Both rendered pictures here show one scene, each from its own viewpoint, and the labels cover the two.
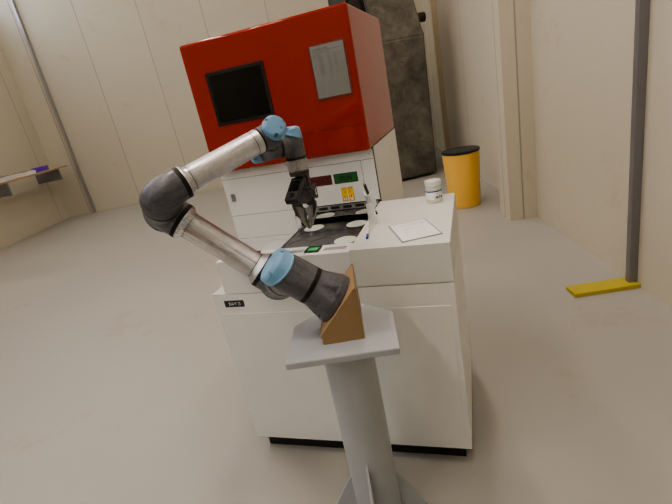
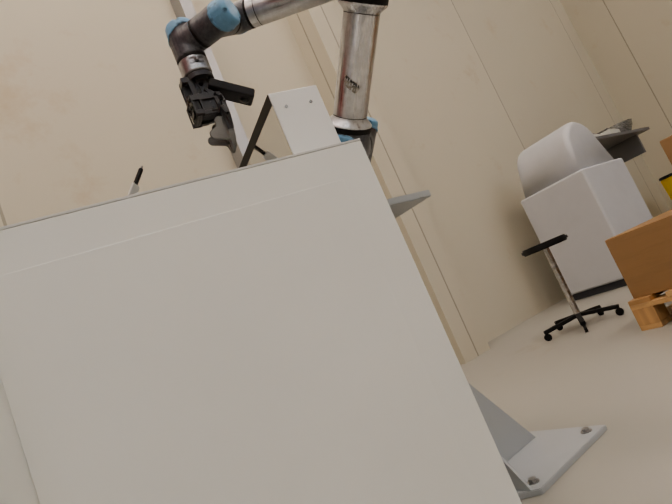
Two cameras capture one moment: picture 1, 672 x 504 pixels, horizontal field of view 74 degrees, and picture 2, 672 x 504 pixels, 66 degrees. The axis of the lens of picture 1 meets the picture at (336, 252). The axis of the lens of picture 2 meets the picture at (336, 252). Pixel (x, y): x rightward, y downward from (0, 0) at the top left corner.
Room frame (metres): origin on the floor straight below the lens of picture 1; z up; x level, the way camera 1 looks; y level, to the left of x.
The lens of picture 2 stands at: (2.32, 1.04, 0.55)
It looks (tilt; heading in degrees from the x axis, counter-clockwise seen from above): 8 degrees up; 226
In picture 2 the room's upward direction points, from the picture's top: 23 degrees counter-clockwise
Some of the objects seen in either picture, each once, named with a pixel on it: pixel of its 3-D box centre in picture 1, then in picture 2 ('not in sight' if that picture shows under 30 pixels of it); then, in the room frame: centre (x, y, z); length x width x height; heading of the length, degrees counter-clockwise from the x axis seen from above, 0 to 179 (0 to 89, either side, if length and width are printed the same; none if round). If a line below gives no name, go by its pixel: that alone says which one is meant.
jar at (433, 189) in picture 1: (433, 190); not in sight; (1.87, -0.47, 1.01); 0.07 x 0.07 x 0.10
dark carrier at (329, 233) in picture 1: (328, 233); not in sight; (1.93, 0.02, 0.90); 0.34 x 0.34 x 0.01; 70
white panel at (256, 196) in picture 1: (300, 199); not in sight; (2.21, 0.12, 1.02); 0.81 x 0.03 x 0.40; 70
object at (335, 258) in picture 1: (287, 269); (272, 187); (1.61, 0.20, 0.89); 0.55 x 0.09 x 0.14; 70
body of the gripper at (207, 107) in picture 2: (303, 186); (204, 99); (1.59, 0.07, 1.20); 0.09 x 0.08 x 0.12; 162
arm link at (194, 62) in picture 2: (296, 165); (196, 70); (1.59, 0.07, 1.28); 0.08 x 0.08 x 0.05
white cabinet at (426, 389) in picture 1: (358, 338); (229, 449); (1.80, -0.02, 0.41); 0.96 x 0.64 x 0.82; 70
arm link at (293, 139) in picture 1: (291, 143); (186, 43); (1.59, 0.08, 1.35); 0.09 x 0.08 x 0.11; 113
